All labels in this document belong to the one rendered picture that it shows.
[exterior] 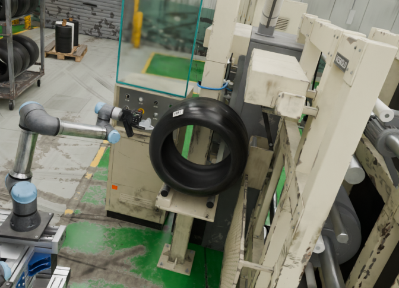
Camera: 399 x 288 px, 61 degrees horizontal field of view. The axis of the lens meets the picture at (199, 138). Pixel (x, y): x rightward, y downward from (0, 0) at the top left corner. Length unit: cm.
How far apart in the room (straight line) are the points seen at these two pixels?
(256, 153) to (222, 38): 73
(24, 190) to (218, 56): 130
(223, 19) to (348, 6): 980
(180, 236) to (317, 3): 957
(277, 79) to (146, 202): 189
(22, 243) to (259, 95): 148
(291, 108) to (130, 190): 192
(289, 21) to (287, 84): 373
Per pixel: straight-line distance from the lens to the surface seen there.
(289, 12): 515
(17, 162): 204
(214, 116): 181
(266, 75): 145
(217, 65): 209
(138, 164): 284
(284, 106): 139
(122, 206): 312
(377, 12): 1213
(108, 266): 285
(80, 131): 189
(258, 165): 222
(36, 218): 207
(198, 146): 227
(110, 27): 1106
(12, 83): 519
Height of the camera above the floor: 207
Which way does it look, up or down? 24 degrees down
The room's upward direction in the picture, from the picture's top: 11 degrees clockwise
